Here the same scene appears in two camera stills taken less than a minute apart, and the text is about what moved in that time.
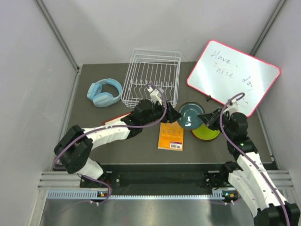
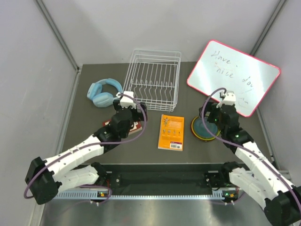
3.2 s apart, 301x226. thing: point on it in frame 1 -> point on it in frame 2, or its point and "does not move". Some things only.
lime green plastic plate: [204, 133] does not move
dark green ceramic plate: [190, 111] -> [201, 130]
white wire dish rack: [158, 68] does not move
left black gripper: [172, 115] -> [138, 116]
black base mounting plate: [157, 176] does not move
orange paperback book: [170, 136] does not move
